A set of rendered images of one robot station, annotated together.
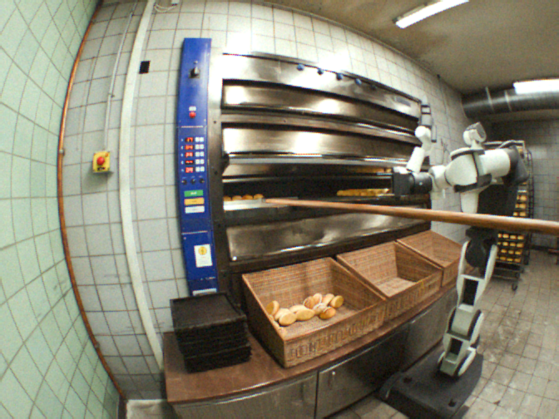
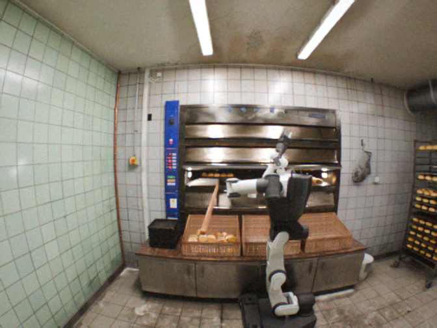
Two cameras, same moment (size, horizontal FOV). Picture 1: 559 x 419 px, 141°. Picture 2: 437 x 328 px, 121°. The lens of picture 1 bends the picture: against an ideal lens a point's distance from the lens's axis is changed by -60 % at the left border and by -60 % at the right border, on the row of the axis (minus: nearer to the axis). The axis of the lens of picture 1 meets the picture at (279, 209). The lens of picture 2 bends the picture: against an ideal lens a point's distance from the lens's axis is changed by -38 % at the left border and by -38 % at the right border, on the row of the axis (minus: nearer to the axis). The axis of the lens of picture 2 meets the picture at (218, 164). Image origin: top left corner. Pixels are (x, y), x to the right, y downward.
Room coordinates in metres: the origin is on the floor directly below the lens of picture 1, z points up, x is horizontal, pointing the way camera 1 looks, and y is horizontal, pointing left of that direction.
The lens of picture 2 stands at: (-0.66, -1.07, 1.55)
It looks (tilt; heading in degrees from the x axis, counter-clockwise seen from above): 3 degrees down; 27
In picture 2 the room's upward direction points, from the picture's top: straight up
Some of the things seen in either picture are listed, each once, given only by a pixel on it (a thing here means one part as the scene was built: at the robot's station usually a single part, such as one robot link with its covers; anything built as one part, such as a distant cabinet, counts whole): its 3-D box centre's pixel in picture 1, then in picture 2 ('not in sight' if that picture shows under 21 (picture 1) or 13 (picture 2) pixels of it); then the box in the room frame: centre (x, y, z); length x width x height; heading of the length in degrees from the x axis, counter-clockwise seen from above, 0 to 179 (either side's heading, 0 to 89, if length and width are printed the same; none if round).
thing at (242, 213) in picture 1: (359, 202); (264, 187); (1.57, -0.54, 1.16); 1.80 x 0.06 x 0.04; 114
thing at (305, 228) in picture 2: (483, 243); (289, 228); (0.77, -0.94, 1.00); 0.28 x 0.13 x 0.18; 115
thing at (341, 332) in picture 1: (313, 303); (212, 233); (1.07, -0.14, 0.72); 0.56 x 0.49 x 0.28; 115
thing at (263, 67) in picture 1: (348, 86); (264, 114); (1.57, -0.54, 1.99); 1.80 x 0.08 x 0.21; 114
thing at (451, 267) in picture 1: (436, 253); (321, 230); (1.56, -1.23, 0.72); 0.56 x 0.49 x 0.28; 114
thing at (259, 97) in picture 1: (354, 109); (265, 131); (1.55, -0.55, 1.80); 1.79 x 0.11 x 0.19; 114
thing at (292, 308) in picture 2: (456, 358); (284, 303); (0.79, -0.98, 0.28); 0.21 x 0.20 x 0.13; 115
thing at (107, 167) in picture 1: (103, 162); (134, 161); (0.89, 0.80, 1.46); 0.10 x 0.07 x 0.10; 114
